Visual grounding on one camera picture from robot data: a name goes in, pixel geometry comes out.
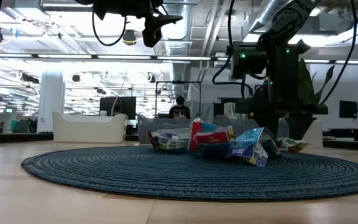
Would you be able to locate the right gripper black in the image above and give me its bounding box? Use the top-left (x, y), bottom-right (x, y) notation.
top-left (234, 81), bottom-right (329, 141)

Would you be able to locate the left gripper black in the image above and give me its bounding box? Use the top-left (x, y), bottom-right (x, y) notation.
top-left (91, 0), bottom-right (185, 48)

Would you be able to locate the blue and silver granola bar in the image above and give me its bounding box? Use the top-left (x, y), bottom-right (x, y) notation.
top-left (147, 129), bottom-right (191, 151)

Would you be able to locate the green plant in white pot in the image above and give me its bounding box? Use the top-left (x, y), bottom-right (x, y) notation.
top-left (296, 57), bottom-right (336, 149)

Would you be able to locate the ceiling strip light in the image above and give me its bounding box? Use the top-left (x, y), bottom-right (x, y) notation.
top-left (156, 56), bottom-right (213, 61)
top-left (37, 54), bottom-right (93, 60)
top-left (97, 55), bottom-right (152, 60)

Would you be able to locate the grey translucent plastic bin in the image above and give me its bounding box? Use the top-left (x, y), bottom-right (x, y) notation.
top-left (213, 114), bottom-right (262, 131)
top-left (137, 114), bottom-right (195, 144)

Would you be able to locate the small black monitor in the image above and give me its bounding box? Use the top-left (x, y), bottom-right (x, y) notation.
top-left (339, 100), bottom-right (358, 119)

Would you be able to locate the black office desk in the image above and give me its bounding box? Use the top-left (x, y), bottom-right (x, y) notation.
top-left (323, 127), bottom-right (358, 141)

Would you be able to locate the person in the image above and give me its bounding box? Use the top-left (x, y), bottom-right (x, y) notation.
top-left (168, 95), bottom-right (191, 119)

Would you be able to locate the black computer monitor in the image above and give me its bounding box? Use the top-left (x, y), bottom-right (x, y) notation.
top-left (99, 96), bottom-right (137, 121)

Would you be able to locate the white plastic bin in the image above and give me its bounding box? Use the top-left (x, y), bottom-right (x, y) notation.
top-left (52, 111), bottom-right (129, 144)

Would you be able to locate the round dark blue woven mat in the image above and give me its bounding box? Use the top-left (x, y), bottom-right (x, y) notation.
top-left (21, 145), bottom-right (358, 203)

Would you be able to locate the white pillar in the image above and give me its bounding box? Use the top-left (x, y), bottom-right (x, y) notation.
top-left (37, 67), bottom-right (65, 134)

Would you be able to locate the green chair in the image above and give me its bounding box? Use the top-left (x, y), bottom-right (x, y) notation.
top-left (11, 119), bottom-right (31, 134)

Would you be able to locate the silver ventilation duct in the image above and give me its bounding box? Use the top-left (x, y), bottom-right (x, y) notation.
top-left (249, 0), bottom-right (291, 34)
top-left (163, 0), bottom-right (193, 96)

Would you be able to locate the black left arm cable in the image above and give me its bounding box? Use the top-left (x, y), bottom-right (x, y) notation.
top-left (91, 11), bottom-right (127, 47)

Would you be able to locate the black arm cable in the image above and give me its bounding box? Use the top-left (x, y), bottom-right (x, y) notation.
top-left (211, 0), bottom-right (254, 98)
top-left (91, 11), bottom-right (127, 47)

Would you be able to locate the black metal rig frame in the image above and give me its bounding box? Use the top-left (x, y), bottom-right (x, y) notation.
top-left (155, 80), bottom-right (202, 118)

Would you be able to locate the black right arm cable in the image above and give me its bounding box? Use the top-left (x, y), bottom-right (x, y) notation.
top-left (211, 0), bottom-right (254, 98)

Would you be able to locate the long black cable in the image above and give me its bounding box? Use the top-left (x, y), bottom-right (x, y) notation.
top-left (319, 0), bottom-right (358, 105)

